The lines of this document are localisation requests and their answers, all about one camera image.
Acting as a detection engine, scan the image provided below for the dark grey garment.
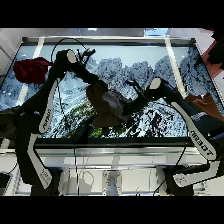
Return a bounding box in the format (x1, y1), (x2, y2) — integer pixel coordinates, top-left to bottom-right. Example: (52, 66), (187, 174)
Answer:
(0, 107), (20, 141)

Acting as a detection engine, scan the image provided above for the red garment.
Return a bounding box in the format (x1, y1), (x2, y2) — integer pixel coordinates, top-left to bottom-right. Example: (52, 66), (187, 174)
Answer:
(12, 56), (54, 85)

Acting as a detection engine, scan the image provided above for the black cable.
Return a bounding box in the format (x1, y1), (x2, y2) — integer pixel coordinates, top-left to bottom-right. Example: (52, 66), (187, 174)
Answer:
(50, 37), (89, 64)
(152, 145), (188, 196)
(73, 145), (80, 196)

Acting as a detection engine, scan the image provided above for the silver frame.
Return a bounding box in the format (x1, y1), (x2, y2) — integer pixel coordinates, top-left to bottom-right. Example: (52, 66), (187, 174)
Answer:
(0, 145), (224, 196)

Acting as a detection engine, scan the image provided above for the orange brown garment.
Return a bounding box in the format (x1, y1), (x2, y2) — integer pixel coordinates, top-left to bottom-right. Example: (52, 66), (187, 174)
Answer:
(184, 92), (224, 122)

